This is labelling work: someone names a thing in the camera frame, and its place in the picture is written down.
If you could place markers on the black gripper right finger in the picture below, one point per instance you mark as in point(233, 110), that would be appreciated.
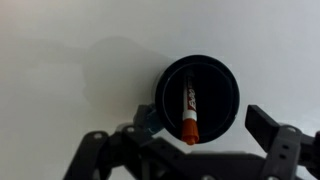
point(287, 147)

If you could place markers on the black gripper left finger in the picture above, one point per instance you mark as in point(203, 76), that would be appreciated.
point(132, 146)

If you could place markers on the orange capped white marker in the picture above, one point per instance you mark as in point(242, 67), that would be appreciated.
point(190, 134)

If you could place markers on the dark green enamel mug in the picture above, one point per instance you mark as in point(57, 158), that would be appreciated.
point(217, 96)

